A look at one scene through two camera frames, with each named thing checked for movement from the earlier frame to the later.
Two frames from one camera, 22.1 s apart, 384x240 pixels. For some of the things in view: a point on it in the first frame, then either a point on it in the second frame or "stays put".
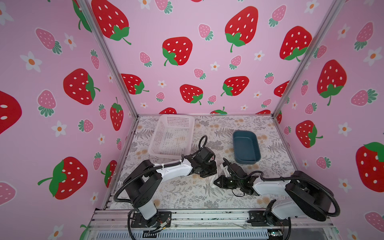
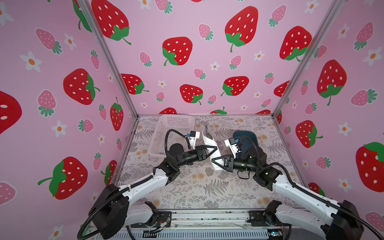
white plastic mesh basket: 172,136 stays put
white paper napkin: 212,179 → 215,154
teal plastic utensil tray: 246,148 stays put
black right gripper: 220,179 → 229,168
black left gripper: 213,171 → 200,154
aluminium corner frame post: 87,7 stays put
